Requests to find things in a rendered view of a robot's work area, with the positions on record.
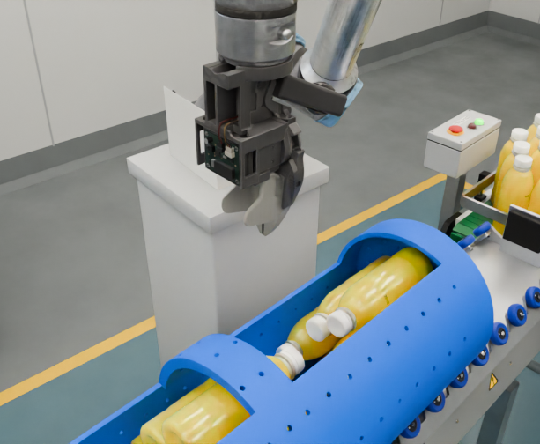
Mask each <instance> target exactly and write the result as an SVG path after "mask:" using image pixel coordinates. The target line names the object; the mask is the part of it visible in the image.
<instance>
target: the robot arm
mask: <svg viewBox="0 0 540 444"><path fill-rule="evenodd" d="M381 1H382V0H329V1H328V4H327V7H326V10H325V13H324V16H323V19H322V23H321V26H320V29H319V32H318V34H317V37H316V41H315V44H314V46H313V47H312V48H310V49H306V48H305V46H306V41H305V39H304V38H303V37H302V36H300V35H299V34H297V33H296V16H297V2H298V0H215V9H214V10H215V36H216V50H217V51H218V61H216V62H213V63H207V64H205V65H203V94H201V95H200V96H199V98H198V99H197V101H196V103H195V106H197V107H199V108H201V109H202V110H203V111H204V115H202V116H199V117H197V118H195V132H196V163H197V164H198V165H201V164H203V163H205V168H207V169H209V170H210V171H212V172H213V173H215V174H217V175H219V176H221V177H223V178H224V179H226V180H228V181H229V182H231V183H233V184H234V186H233V187H232V188H231V189H230V191H229V192H228V193H227V194H226V195H225V196H224V197H223V199H222V202H221V207H222V210H223V212H225V213H235V212H241V211H245V212H246V213H245V215H244V224H245V225H246V226H255V225H256V226H257V228H258V230H259V232H260V233H261V234H262V235H264V236H267V235H269V234H270V233H272V232H273V231H274V230H275V229H276V228H277V227H278V226H279V225H280V223H281V222H282V220H283V219H284V217H285V215H286V214H287V212H288V211H289V209H290V207H291V205H292V204H293V203H294V201H295V199H296V197H297V195H298V194H299V192H300V189H301V186H302V183H303V180H304V161H303V157H304V152H305V151H304V149H302V148H301V137H300V133H301V129H300V127H299V125H298V124H297V123H296V116H294V115H291V112H292V110H291V108H290V107H288V106H286V105H284V104H281V103H279V102H277V101H274V100H273V97H277V98H279V99H281V100H282V101H284V102H286V103H287V104H289V105H291V106H292V107H295V108H296V109H298V110H299V111H300V112H302V113H303V114H305V115H307V116H309V117H311V118H312V119H314V121H315V122H319V123H321V124H322V125H324V126H326V127H332V126H334V125H335V124H336V123H337V122H338V120H339V119H340V118H341V116H342V115H343V114H344V112H345V110H346V109H347V108H348V107H349V106H350V104H351V103H352V101H353V100H354V98H355V97H356V96H357V94H358V93H359V91H360V89H361V88H362V86H363V83H362V82H361V81H360V80H359V78H358V67H357V64H356V61H357V58H358V56H359V52H360V50H361V49H362V46H363V44H364V42H365V39H366V37H367V34H368V32H369V30H370V27H371V25H372V23H373V21H374V18H375V15H376V13H377V11H378V9H379V7H380V5H381ZM201 130H203V136H204V152H202V153H201V144H200V131H201Z"/></svg>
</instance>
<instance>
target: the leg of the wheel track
mask: <svg viewBox="0 0 540 444"><path fill-rule="evenodd" d="M519 385H520V383H519V382H518V381H517V380H514V381H513V382H512V383H511V384H510V385H509V386H508V387H507V389H506V390H505V391H504V392H503V393H502V394H501V395H500V396H499V398H498V399H497V400H496V401H495V402H494V403H493V404H492V406H491V407H490V408H489V409H488V410H487V411H486V412H485V415H484V419H483V422H482V425H481V429H480V433H479V435H478V439H477V444H501V443H502V441H503V437H504V434H505V431H506V428H507V423H508V420H509V417H510V414H511V410H512V408H513V405H514V399H515V397H516V393H517V390H518V388H519Z"/></svg>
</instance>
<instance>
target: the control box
mask: <svg viewBox="0 0 540 444"><path fill-rule="evenodd" d="M465 117H466V118H465ZM464 118H465V119H464ZM468 118H469V119H468ZM463 119H464V120H465V121H464V120H463ZM476 119H482V120H483V121H484V123H483V124H477V127H476V128H475V129H471V128H469V127H468V124H469V123H471V122H474V123H475V120H476ZM461 121H462V122H461ZM458 122H459V124H458ZM457 124H458V126H461V127H463V131H462V132H459V133H453V132H452V131H451V130H449V129H448V128H449V126H452V125H457ZM500 124H501V120H500V119H497V118H494V117H491V116H489V115H483V114H480V113H478V112H475V111H472V110H469V109H468V110H467V111H465V112H463V113H461V114H460V115H458V116H456V117H455V118H453V119H451V120H449V121H448V122H445V123H443V124H441V125H440V126H439V127H437V128H435V129H433V130H431V131H429V132H428V136H427V138H428V139H427V143H426V149H425V161H424V167H428V168H431V169H432V170H435V171H437V172H440V173H442V174H445V175H448V176H450V177H453V178H455V179H456V178H458V177H459V176H461V175H462V174H464V173H466V172H467V171H469V170H470V169H471V168H472V167H474V166H476V165H477V164H479V163H480V162H482V161H483V160H485V159H487V158H488V157H490V156H491V155H493V154H494V153H495V148H496V144H497V140H498V135H499V127H500Z"/></svg>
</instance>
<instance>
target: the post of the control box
mask: <svg viewBox="0 0 540 444"><path fill-rule="evenodd" d="M466 176H467V172H466V173H464V174H462V175H461V176H459V177H458V178H456V179H455V178H453V177H450V176H448V175H447V179H446V184H445V189H444V195H443V200H442V205H441V210H440V220H439V225H438V230H439V231H440V229H441V228H442V226H443V224H444V222H445V221H446V220H447V219H448V218H450V217H451V216H453V215H454V214H455V213H457V212H458V211H459V210H460V209H461V205H460V201H461V195H462V193H463V191H464V185H465V181H466Z"/></svg>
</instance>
